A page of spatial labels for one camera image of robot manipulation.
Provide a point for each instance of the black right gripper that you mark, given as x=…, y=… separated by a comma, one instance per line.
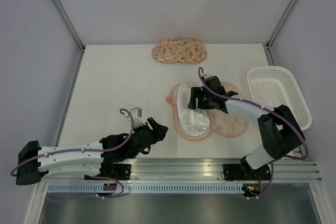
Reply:
x=196, y=93

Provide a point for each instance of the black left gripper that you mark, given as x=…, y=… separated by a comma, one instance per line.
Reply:
x=160, y=130

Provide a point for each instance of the white satin bra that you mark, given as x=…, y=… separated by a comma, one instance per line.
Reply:
x=193, y=123

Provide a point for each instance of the floral mesh laundry bag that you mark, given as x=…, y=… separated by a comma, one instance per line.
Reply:
x=226, y=125
x=187, y=51

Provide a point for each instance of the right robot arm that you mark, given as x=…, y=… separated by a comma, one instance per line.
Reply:
x=279, y=130

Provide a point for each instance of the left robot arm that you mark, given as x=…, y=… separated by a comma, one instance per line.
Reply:
x=35, y=159

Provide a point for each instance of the white perforated plastic basket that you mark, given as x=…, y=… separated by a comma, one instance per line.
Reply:
x=274, y=86

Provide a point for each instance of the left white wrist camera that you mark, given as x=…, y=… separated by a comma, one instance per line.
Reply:
x=137, y=116

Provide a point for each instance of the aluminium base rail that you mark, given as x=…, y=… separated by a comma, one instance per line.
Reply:
x=173, y=170

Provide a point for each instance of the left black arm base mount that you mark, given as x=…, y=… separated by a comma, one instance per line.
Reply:
x=115, y=171

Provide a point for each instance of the right aluminium frame post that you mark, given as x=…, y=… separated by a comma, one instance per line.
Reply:
x=285, y=15

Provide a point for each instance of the aluminium frame post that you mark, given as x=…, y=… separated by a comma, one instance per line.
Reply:
x=69, y=25
x=285, y=15

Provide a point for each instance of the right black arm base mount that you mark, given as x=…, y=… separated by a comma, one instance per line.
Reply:
x=233, y=172

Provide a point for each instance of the white slotted cable duct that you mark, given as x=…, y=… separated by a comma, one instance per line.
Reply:
x=160, y=188

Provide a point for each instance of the left aluminium frame post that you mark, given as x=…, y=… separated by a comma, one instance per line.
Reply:
x=69, y=25

